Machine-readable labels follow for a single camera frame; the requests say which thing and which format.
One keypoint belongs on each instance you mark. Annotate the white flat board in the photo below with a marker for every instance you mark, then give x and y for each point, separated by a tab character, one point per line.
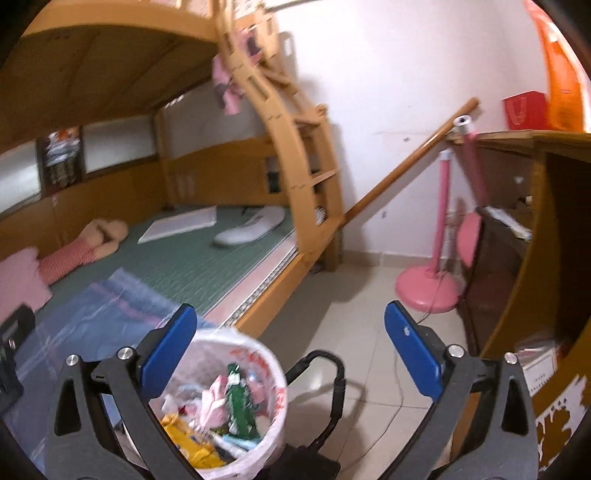
180	224

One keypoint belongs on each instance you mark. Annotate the white bin with plastic liner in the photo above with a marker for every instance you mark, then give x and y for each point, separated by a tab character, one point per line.
272	415

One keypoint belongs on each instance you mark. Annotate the dark green snack bag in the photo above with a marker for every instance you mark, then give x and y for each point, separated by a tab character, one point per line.
239	401

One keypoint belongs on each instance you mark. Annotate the blue plaid blanket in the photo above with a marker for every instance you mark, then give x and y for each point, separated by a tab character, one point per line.
92	323

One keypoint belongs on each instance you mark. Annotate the stack of books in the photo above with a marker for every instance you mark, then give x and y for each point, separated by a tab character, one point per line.
60	157

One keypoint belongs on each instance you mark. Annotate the orange plastic bag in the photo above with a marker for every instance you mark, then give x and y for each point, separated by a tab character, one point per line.
558	83

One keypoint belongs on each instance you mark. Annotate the long wooden pole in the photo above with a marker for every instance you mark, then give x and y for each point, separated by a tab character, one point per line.
406	161

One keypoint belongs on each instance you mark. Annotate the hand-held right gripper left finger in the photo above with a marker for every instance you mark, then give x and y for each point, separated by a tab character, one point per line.
168	350

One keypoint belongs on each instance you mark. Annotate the pink floor stand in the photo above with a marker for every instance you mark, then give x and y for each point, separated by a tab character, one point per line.
429	288

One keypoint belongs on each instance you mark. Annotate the white cardboard box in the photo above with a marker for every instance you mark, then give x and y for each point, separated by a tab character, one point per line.
545	369

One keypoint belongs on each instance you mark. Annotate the pink disc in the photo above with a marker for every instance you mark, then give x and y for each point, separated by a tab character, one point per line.
470	240

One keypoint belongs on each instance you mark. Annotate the white handheld appliance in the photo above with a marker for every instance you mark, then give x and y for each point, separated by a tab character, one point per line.
244	233

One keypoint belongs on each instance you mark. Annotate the red box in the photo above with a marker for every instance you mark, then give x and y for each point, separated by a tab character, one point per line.
524	110

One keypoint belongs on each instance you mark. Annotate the frosted glass window panel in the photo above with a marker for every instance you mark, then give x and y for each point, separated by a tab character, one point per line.
18	184
120	143

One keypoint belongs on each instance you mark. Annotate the red striped stuffed doll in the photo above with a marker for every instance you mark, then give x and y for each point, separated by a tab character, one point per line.
64	261

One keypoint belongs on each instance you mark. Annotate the pink pole with white cap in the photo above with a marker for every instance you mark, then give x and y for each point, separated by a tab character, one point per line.
473	161

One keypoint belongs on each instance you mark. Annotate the pink hanging garment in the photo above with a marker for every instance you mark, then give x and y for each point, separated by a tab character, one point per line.
226	87

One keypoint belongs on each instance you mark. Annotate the wooden desk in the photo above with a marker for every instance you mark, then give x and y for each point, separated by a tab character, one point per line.
554	258

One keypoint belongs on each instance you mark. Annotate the black curved frame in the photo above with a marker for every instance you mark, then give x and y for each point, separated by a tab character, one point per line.
339	383

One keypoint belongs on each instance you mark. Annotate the pink pillow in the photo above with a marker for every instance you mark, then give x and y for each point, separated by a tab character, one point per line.
18	281

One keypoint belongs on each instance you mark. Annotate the yellow snack wrapper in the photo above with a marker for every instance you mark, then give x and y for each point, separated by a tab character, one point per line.
184	438

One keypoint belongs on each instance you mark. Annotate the wooden bunk bed frame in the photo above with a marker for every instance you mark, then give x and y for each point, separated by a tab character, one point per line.
286	138

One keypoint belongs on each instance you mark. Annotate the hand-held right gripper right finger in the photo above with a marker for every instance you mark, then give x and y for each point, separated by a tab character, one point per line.
411	350

